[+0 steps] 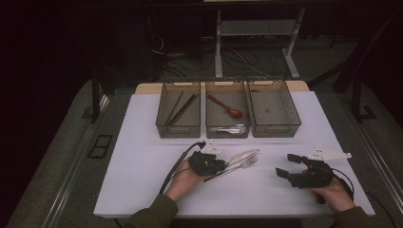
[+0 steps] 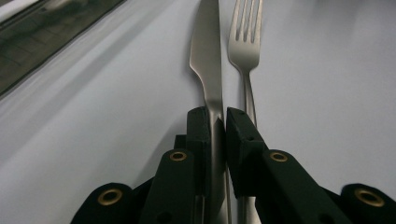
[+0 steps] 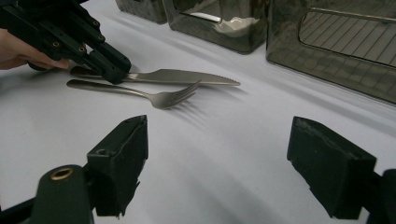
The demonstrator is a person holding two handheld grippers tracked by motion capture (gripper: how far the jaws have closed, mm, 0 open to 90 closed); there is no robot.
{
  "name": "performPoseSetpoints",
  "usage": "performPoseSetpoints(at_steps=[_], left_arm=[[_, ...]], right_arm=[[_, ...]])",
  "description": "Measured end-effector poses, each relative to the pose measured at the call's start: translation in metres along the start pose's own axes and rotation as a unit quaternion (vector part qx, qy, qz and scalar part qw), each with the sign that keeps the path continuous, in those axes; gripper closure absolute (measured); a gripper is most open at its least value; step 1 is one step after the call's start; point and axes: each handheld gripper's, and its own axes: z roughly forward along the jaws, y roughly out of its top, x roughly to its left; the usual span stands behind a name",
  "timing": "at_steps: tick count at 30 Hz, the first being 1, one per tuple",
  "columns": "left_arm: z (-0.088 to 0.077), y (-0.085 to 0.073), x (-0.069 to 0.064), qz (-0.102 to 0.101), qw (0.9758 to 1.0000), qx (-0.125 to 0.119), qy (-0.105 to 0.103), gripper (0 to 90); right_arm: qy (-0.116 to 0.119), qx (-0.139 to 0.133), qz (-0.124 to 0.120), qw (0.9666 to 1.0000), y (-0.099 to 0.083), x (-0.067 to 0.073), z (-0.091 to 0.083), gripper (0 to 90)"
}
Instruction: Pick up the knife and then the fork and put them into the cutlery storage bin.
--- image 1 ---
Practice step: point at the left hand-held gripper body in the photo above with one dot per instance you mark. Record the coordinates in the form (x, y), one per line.
(202, 163)

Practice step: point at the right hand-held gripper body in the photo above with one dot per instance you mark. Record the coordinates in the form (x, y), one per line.
(312, 177)

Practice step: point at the steel fork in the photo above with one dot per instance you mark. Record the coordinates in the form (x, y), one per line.
(247, 162)

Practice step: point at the white ceramic spoon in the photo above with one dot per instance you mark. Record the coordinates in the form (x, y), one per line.
(228, 129)

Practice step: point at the brown wooden spoon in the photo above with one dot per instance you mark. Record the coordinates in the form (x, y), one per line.
(235, 112)

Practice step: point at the grey plastic bin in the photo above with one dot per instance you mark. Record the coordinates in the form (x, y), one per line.
(274, 107)
(227, 107)
(177, 107)

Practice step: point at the brown wooden chopstick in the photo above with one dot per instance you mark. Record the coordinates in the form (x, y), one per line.
(183, 109)
(186, 109)

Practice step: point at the person's left hand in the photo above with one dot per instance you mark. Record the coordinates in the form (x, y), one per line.
(183, 185)

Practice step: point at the person's right hand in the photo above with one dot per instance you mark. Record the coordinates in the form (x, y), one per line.
(335, 196)

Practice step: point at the white metal stand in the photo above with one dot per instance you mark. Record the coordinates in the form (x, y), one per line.
(218, 47)

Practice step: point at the metal floor rail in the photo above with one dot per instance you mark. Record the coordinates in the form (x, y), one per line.
(65, 190)
(378, 161)

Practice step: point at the black metal stand frame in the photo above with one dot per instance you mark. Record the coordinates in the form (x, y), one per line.
(356, 98)

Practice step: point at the black stand post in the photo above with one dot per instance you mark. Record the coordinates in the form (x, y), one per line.
(95, 95)

